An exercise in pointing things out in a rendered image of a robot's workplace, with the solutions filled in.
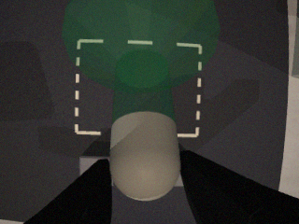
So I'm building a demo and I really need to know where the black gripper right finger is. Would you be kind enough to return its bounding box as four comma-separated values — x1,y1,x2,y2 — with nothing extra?
179,150,299,224

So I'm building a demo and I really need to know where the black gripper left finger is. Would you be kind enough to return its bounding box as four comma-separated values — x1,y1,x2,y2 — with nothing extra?
23,160,112,224

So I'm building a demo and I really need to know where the green glass bottle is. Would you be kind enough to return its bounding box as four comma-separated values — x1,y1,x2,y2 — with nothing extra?
61,0,221,202

